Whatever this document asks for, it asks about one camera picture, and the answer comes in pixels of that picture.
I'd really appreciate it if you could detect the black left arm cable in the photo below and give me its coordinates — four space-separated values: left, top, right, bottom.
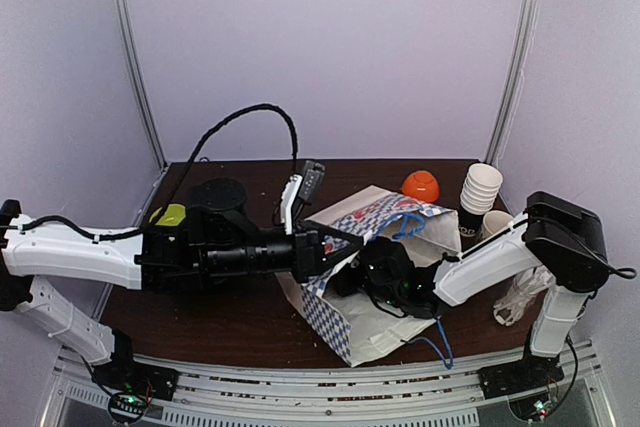
0 103 301 243

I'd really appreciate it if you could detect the left aluminium frame post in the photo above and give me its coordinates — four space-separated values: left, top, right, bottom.
103 0 169 171

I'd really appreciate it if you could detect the orange plastic bowl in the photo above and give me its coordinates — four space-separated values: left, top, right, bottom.
401 170 440 204

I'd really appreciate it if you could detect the green plastic bowl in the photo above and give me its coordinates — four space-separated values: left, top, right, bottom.
148 203 186 227

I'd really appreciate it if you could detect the aluminium frame post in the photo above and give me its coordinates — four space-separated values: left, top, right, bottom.
485 0 541 167
103 0 169 171

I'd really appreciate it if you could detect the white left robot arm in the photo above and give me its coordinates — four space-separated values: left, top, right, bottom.
1 161 365 391

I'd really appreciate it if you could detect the white paper cup stack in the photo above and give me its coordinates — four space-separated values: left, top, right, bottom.
458 163 503 238

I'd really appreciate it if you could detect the blue checkered paper bag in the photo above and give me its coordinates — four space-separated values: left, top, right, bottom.
277 186 461 367

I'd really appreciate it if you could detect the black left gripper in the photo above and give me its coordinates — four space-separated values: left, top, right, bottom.
204 219 365 285

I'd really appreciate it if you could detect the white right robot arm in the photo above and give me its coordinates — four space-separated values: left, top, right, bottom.
334 191 638 389

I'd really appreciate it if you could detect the ceramic mug with coral print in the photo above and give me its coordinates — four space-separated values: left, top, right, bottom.
480 210 513 241

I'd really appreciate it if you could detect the right aluminium frame post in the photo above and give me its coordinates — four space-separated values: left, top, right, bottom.
485 0 541 167

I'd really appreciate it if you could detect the metal front rail base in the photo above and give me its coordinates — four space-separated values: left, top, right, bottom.
49 339 616 427

